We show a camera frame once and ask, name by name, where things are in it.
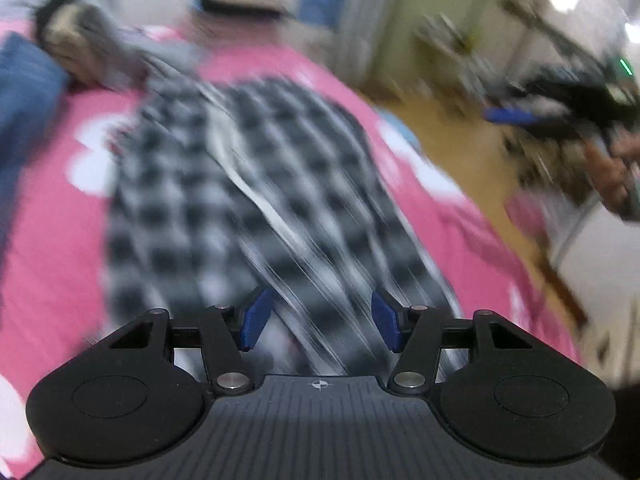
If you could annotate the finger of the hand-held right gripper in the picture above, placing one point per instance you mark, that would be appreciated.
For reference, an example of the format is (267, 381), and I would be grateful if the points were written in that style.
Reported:
(510, 116)

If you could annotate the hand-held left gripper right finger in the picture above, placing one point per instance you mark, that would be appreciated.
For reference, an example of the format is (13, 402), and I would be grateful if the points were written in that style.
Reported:
(385, 320)

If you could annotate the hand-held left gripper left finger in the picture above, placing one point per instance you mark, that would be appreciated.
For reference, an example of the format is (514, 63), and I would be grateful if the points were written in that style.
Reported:
(257, 317)

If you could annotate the black white plaid pants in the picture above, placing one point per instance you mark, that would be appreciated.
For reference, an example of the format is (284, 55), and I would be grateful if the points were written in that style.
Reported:
(300, 185)

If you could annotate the grey crumpled clothes pile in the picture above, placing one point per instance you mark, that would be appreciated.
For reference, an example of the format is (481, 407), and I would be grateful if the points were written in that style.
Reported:
(95, 35)

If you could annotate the person's right hand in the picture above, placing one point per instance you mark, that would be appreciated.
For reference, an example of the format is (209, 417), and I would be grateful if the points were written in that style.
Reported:
(612, 175)

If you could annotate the cluttered folding table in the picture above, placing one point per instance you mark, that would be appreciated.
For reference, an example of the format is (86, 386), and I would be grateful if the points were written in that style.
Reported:
(450, 35)

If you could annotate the grey striped curtain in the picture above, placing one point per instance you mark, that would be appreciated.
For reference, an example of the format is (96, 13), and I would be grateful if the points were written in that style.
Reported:
(360, 20)

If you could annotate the pink floral blanket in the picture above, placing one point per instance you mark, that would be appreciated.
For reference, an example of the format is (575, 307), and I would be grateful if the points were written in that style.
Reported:
(40, 240)

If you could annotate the blue jeans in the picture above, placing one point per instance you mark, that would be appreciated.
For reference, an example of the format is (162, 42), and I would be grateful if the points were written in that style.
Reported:
(25, 90)

